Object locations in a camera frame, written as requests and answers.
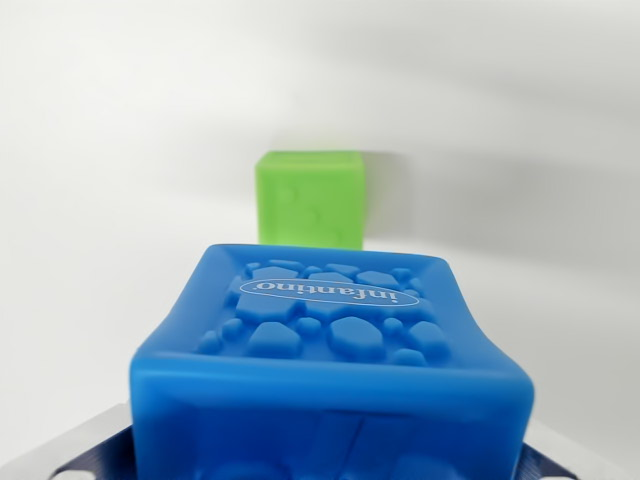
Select blue embossed rubber cube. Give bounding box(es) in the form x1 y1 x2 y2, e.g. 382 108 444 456
128 242 538 480

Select green rubber cube with dots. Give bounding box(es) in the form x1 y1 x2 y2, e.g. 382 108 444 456
253 149 366 252

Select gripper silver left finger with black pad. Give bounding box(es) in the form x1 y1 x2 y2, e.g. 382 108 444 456
46 401 135 480

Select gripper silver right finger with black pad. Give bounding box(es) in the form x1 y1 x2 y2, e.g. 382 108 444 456
519 428 591 480

